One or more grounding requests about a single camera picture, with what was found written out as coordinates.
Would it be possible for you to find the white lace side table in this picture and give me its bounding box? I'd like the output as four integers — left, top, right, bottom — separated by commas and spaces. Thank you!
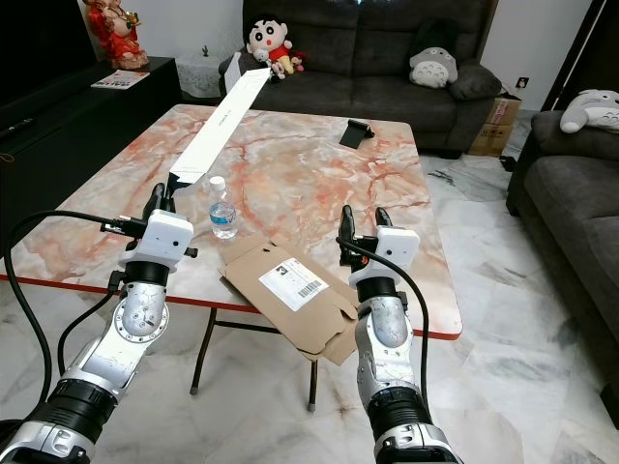
175, 53, 233, 101

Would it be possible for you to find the dark grey armchair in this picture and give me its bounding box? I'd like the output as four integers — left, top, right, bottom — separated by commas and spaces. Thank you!
505, 108, 619, 397

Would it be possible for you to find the long white cardboard box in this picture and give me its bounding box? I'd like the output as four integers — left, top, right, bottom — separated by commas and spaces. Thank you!
168, 66, 273, 189

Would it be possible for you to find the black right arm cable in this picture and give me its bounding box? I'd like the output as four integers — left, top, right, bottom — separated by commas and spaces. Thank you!
351, 235, 431, 409

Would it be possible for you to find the brown cardboard carton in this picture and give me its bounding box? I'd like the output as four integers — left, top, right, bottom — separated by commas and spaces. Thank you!
468, 91, 524, 159

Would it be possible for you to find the flattened brown cardboard box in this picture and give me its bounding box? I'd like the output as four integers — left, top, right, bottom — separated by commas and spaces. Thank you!
220, 236, 362, 367

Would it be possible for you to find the cartoon boy plush doll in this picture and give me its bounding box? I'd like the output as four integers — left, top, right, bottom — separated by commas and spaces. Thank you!
246, 16, 307, 79

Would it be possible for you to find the red and white magazine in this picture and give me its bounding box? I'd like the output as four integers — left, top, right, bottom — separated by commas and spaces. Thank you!
89, 70, 152, 91

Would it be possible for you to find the clear plastic water bottle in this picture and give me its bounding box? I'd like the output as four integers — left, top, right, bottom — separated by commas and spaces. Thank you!
208, 176, 239, 241

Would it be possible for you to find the marble pattern folding table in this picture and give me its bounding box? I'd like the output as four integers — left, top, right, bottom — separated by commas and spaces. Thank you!
0, 103, 464, 414

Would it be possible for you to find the black television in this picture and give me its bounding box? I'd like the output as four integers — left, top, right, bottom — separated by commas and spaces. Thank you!
0, 0, 100, 119

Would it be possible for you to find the red and gold statue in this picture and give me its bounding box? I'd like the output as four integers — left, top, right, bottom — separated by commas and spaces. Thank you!
83, 0, 147, 72

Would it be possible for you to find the white paper bag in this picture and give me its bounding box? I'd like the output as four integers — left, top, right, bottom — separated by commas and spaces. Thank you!
223, 52, 246, 95

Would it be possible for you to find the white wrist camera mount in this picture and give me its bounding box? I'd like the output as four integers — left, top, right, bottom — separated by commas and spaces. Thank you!
350, 224, 423, 287
130, 209, 198, 264

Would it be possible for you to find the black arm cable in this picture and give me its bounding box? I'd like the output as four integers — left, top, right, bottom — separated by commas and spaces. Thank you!
351, 235, 431, 409
3, 210, 148, 392

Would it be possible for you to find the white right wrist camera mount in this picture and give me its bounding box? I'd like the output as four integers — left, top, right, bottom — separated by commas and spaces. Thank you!
350, 224, 423, 287

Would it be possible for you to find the grey totoro plush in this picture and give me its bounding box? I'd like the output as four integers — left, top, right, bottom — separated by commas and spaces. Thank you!
407, 42, 461, 90

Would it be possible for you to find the black tv cabinet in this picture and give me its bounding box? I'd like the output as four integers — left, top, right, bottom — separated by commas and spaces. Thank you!
0, 56, 183, 167

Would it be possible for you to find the dark grey sofa cushion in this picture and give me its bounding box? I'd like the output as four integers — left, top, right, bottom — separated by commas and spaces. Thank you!
447, 62, 505, 102

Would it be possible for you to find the dark grey fabric sofa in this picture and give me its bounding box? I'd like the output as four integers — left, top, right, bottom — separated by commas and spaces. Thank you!
181, 0, 506, 159

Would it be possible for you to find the white totoro plush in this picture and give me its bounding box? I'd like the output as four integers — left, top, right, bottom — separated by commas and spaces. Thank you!
558, 88, 619, 135

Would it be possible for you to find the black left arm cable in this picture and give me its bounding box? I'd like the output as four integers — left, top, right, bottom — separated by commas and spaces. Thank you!
3, 210, 148, 392

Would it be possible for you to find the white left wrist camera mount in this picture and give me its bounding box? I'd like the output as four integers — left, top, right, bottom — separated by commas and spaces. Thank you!
130, 209, 198, 264

